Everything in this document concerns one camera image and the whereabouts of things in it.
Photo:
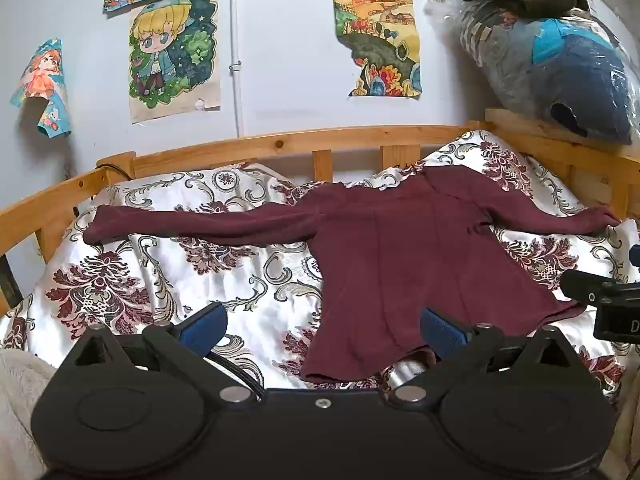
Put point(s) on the blond child cartoon poster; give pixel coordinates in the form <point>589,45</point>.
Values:
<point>170,55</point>

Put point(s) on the white floral satin blanket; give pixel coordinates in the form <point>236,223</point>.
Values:
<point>165,285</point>

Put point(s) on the white pipe clamp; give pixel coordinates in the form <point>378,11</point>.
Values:
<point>235,66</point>

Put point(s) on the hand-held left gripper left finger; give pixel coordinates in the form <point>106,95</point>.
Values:
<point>204,330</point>

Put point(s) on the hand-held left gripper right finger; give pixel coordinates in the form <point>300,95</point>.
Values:
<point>442,332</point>

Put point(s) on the white wall pipe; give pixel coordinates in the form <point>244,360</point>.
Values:
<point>236,35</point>

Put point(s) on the plastic-wrapped blue plush toy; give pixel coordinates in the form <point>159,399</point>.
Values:
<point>560,70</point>

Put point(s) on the wooden bed frame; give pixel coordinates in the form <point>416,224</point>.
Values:
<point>280,145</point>

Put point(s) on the cream fleece blanket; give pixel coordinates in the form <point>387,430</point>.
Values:
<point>20,410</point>

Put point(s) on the maroon long-sleeved sweater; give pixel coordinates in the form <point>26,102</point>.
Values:
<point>395,270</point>

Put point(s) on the curled cartoon girl poster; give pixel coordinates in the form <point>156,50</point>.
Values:
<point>42,85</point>

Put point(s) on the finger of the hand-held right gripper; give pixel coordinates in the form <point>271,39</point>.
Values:
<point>582,287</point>

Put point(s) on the colourful landscape poster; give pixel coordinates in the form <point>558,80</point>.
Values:
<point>377,35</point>

